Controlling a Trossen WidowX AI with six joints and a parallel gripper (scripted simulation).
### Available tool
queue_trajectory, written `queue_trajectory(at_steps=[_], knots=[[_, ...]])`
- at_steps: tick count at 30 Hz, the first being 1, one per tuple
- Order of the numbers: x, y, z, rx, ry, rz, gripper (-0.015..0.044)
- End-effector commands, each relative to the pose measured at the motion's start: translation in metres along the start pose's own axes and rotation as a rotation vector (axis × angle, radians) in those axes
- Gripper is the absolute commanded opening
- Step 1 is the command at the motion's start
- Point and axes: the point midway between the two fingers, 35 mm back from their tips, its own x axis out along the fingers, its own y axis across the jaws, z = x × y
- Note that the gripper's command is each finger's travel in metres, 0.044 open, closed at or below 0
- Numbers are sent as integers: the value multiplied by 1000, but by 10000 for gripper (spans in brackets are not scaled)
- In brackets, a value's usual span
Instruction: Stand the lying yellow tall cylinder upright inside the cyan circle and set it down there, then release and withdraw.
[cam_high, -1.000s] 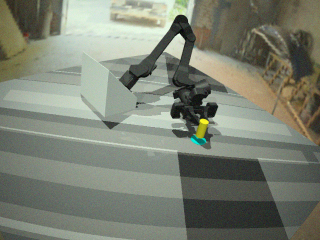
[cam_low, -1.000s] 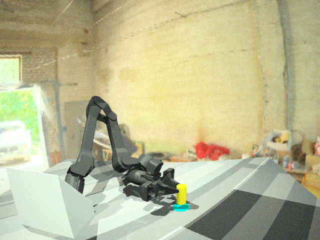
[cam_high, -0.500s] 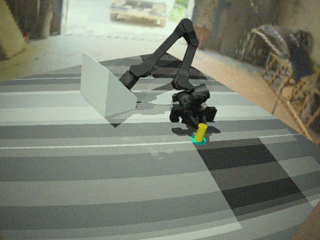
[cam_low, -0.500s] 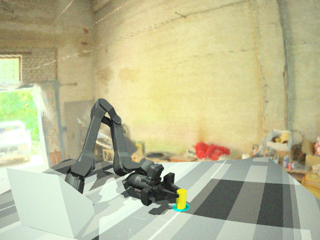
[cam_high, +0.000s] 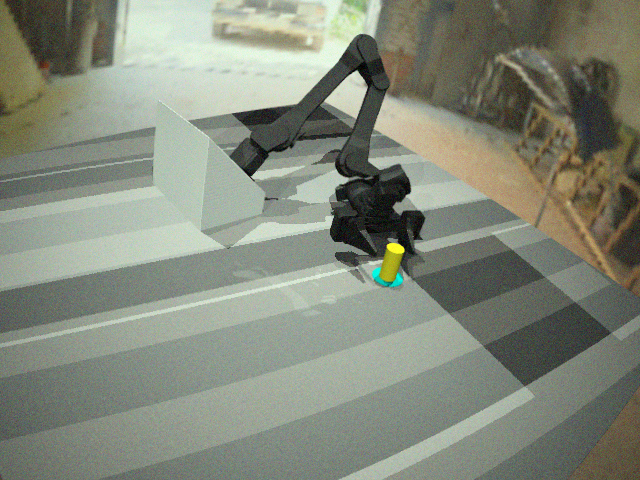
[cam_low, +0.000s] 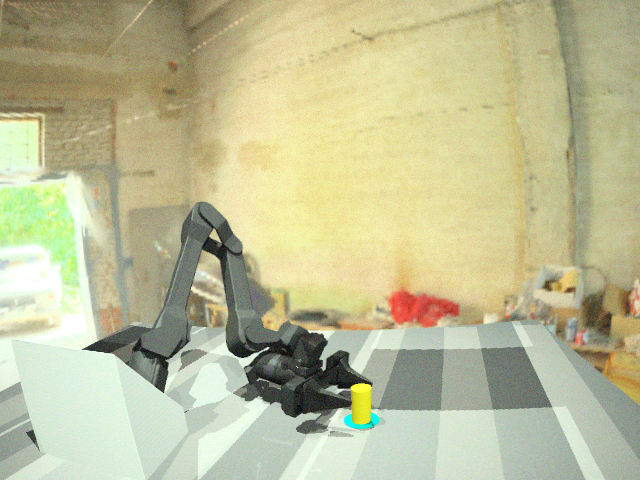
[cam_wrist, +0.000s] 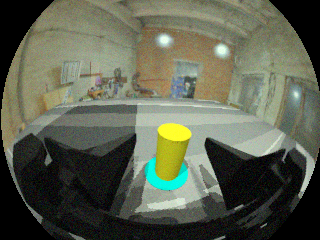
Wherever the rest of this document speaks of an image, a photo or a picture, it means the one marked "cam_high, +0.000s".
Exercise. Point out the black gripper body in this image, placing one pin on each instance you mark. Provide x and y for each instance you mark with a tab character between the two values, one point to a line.
378	221

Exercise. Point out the yellow cylinder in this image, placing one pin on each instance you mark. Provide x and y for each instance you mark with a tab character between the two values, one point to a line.
391	263

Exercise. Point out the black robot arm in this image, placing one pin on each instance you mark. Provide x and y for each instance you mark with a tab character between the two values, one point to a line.
389	185

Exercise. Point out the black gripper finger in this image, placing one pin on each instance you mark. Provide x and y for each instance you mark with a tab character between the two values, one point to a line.
406	238
356	235

